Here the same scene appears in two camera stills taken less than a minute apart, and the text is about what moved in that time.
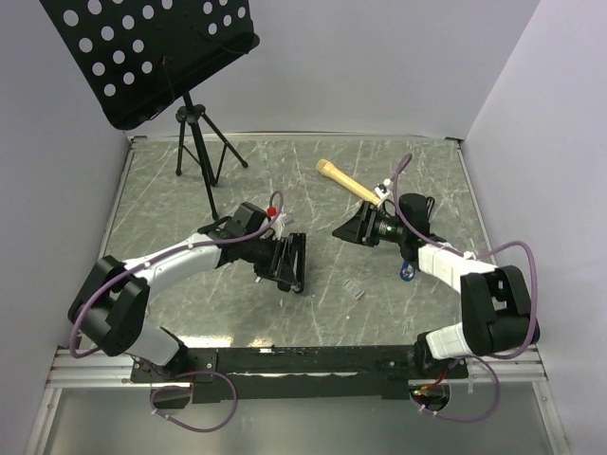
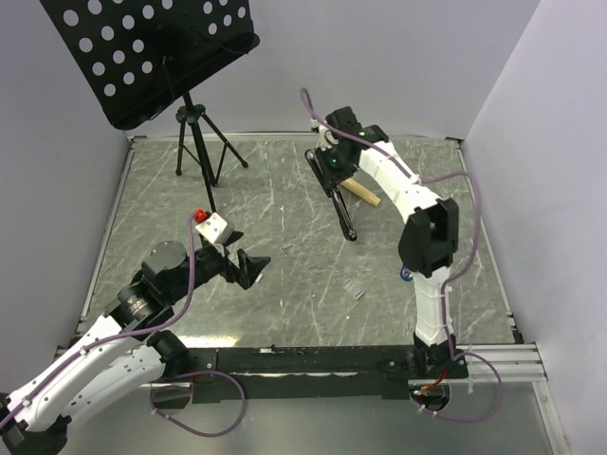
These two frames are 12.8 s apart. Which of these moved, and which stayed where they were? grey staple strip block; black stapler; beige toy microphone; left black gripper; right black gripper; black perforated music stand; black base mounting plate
Moved: right black gripper; black stapler; left black gripper
Stayed: black base mounting plate; black perforated music stand; grey staple strip block; beige toy microphone
